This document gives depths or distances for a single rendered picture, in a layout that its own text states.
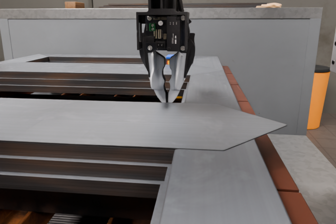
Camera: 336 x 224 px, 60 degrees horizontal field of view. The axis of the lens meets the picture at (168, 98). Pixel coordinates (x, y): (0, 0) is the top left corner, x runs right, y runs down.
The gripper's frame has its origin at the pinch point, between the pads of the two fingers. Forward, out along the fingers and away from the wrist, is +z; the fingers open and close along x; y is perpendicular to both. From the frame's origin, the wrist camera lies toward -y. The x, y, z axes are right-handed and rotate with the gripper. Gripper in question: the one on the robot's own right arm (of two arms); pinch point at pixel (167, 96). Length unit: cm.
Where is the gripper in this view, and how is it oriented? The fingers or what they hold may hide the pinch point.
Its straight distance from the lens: 49.8
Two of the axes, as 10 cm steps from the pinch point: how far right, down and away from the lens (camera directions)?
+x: 9.9, 0.3, -1.1
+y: -1.1, 2.6, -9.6
